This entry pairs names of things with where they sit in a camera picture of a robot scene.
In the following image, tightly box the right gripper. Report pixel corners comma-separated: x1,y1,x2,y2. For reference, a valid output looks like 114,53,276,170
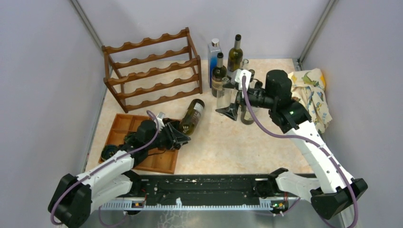
216,80,276,120

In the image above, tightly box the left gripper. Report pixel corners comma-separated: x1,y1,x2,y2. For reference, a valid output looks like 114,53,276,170
146,122,191,150

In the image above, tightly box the green wine bottle white label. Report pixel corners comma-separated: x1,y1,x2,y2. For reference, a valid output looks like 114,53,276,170
240,104,254,125

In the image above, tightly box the green wine bottle dark label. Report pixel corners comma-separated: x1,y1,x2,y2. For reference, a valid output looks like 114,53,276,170
179,99,205,136

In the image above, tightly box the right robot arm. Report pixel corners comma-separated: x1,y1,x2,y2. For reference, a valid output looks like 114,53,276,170
217,69,368,222

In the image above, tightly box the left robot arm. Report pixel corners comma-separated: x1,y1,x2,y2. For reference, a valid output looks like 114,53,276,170
48,120,190,228

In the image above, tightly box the clear square glass bottle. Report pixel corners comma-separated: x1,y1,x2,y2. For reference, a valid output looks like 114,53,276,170
216,77,232,112

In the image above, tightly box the clear liquor bottle black cap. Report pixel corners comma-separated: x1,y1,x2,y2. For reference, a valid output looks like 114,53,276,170
249,69,256,88

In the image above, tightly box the dark bottle brown label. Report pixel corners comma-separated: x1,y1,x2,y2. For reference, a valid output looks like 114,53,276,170
211,52,227,97

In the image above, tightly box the clear tall glass bottle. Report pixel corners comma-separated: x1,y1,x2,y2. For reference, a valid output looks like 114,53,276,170
240,59,249,70

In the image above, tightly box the tall green wine bottle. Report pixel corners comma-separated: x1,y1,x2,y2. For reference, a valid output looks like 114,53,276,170
227,34,243,77

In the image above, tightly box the blue square glass bottle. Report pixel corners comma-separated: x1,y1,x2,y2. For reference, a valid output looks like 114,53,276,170
208,38,221,88

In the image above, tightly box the wooden wine rack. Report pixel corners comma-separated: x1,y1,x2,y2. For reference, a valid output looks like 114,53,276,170
101,27,203,113

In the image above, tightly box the dinosaur print cloth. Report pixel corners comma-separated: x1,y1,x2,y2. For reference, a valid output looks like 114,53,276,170
288,68,332,134

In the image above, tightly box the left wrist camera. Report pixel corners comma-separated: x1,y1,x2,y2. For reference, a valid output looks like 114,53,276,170
156,112,165,131

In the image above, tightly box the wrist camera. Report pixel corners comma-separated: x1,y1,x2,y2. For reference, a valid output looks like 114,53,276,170
231,69,252,90
156,112,165,131

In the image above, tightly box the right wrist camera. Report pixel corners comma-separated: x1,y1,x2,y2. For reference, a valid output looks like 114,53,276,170
231,69,252,90

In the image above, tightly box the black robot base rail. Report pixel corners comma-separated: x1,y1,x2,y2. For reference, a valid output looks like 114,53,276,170
124,174,288,208

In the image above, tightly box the black cable coil tray corner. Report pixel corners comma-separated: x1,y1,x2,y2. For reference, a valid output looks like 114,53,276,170
101,144,120,162

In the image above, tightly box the aluminium corner frame post left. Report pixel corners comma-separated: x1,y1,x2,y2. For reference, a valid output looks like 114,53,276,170
69,0,103,52

